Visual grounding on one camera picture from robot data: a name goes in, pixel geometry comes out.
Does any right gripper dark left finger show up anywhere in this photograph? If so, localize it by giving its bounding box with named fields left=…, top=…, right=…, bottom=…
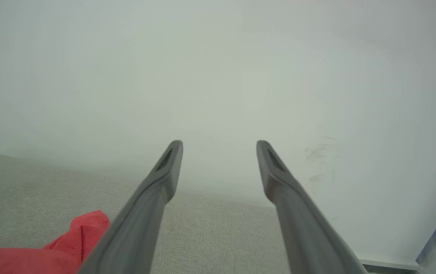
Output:
left=78, top=140, right=184, bottom=274

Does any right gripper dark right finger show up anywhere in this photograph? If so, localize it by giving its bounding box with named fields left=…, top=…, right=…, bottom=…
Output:
left=256, top=140, right=369, bottom=274

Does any red and white basketball jersey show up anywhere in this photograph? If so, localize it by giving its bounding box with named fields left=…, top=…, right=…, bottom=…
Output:
left=0, top=210, right=110, bottom=274

